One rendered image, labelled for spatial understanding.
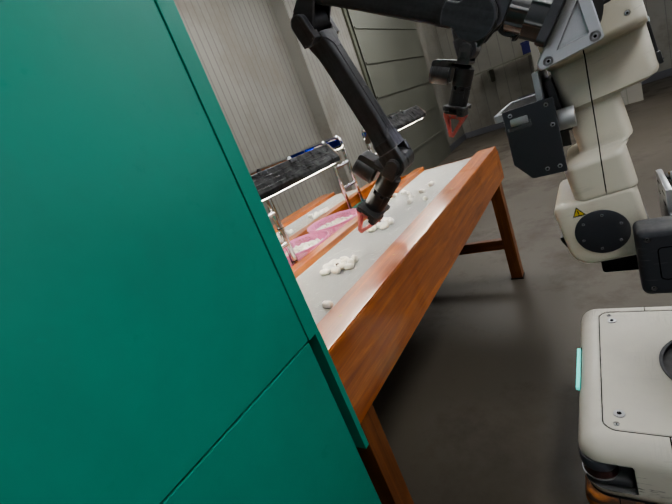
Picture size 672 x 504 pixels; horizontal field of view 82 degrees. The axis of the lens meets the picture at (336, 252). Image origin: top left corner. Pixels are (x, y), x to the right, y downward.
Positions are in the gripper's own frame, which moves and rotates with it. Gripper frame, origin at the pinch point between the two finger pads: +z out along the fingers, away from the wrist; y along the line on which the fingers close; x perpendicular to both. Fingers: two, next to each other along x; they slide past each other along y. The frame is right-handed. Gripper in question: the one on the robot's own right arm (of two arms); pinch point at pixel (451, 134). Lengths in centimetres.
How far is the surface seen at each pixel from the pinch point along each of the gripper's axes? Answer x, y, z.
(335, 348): 4, 80, 25
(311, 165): -36.9, 26.5, 10.7
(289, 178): -36, 39, 11
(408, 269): 5, 42, 28
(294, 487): 10, 104, 30
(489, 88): -113, -758, 76
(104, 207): -11, 108, -12
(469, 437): 34, 31, 95
